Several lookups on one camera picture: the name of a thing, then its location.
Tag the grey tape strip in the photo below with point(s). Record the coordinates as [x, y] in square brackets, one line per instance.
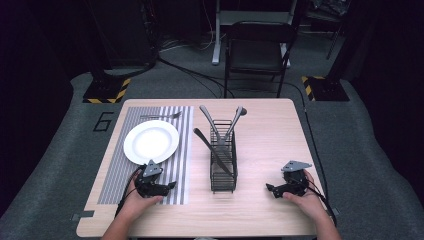
[82, 215]

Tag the black folding chair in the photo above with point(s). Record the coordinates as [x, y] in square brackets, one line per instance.
[256, 50]

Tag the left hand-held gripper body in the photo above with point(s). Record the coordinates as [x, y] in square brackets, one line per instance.
[150, 186]

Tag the silver cutlery piece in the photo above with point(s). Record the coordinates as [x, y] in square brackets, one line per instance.
[235, 120]
[209, 120]

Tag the person's left hand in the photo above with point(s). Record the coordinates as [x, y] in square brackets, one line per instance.
[140, 201]

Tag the person's right hand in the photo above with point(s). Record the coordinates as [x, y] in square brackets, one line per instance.
[308, 200]

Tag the white desk frame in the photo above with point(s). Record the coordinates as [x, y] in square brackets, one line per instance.
[218, 36]

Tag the silver fork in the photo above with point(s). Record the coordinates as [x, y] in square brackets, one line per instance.
[160, 116]

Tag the grey striped placemat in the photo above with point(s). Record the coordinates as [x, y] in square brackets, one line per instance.
[116, 173]

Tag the dark table knife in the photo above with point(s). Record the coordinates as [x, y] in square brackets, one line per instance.
[208, 143]

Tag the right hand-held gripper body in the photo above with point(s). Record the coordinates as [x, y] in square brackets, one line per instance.
[294, 181]

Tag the white plate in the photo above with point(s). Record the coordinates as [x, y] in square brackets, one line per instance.
[151, 141]

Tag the black stand base striped edge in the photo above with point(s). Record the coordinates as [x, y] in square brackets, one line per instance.
[105, 90]
[326, 88]

